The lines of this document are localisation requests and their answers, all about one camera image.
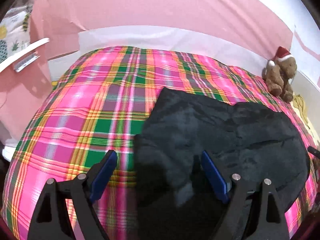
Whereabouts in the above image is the black puffer jacket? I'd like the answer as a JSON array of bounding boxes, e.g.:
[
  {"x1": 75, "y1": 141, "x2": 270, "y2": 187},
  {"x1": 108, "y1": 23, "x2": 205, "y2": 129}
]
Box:
[{"x1": 134, "y1": 88, "x2": 310, "y2": 239}]

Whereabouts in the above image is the yellow cloth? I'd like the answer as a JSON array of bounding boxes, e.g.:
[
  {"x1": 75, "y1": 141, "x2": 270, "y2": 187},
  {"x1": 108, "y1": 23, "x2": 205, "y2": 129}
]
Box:
[{"x1": 292, "y1": 94, "x2": 310, "y2": 129}]

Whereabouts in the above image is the brown teddy bear santa hat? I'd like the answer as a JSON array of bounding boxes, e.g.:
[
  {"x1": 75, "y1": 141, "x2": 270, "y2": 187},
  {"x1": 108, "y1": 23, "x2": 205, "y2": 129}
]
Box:
[{"x1": 262, "y1": 46, "x2": 297, "y2": 103}]

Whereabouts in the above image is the pink plaid bed sheet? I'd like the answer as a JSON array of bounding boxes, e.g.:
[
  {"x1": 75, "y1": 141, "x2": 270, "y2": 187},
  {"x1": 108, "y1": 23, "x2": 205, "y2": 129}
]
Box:
[{"x1": 1, "y1": 46, "x2": 316, "y2": 239}]

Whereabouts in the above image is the white shelf board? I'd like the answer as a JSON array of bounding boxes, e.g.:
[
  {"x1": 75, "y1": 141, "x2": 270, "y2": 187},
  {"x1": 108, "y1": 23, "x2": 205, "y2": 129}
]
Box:
[{"x1": 1, "y1": 37, "x2": 50, "y2": 72}]

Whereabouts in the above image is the pineapple print fabric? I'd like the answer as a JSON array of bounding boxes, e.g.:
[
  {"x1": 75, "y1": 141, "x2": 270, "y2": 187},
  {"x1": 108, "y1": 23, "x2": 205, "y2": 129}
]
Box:
[{"x1": 0, "y1": 0, "x2": 34, "y2": 62}]

